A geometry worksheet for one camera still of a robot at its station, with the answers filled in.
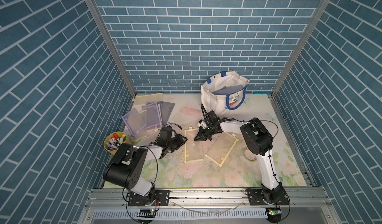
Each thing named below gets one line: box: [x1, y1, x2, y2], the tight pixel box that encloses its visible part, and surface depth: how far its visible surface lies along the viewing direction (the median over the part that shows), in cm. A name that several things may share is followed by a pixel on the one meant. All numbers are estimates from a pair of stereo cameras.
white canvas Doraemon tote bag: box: [200, 70, 250, 118], surface depth 105 cm
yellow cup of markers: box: [103, 131, 127, 156], surface depth 82 cm
